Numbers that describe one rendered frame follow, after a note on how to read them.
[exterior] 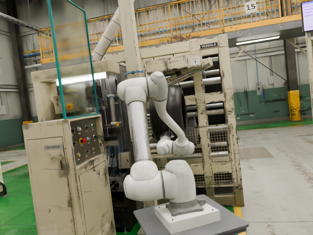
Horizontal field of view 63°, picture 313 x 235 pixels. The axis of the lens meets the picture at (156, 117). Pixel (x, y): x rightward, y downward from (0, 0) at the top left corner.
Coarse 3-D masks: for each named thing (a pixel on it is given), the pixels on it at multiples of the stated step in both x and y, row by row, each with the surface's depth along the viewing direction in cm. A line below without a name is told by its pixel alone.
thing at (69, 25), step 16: (48, 0) 181; (64, 0) 201; (64, 16) 199; (80, 16) 224; (64, 32) 197; (80, 32) 221; (64, 48) 194; (80, 48) 218; (64, 64) 192; (80, 64) 216; (64, 80) 190; (80, 80) 213; (64, 96) 188; (80, 96) 210; (64, 112) 185; (80, 112) 208; (96, 112) 236
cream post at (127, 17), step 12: (120, 0) 254; (132, 0) 261; (120, 12) 255; (132, 12) 256; (132, 24) 253; (132, 36) 254; (132, 48) 255; (132, 60) 256; (144, 204) 265; (156, 204) 272
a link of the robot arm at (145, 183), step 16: (128, 80) 162; (144, 80) 161; (128, 96) 158; (144, 96) 160; (144, 112) 158; (144, 128) 153; (144, 144) 149; (144, 160) 145; (128, 176) 142; (144, 176) 139; (160, 176) 140; (128, 192) 138; (144, 192) 137; (160, 192) 138
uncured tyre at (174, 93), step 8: (168, 88) 246; (176, 88) 245; (168, 96) 237; (176, 96) 236; (152, 104) 237; (168, 104) 233; (176, 104) 232; (184, 104) 275; (152, 112) 236; (168, 112) 232; (176, 112) 231; (184, 112) 277; (152, 120) 237; (160, 120) 234; (176, 120) 231; (184, 120) 281; (152, 128) 241; (160, 128) 236; (168, 128) 235; (184, 128) 244; (176, 136) 239
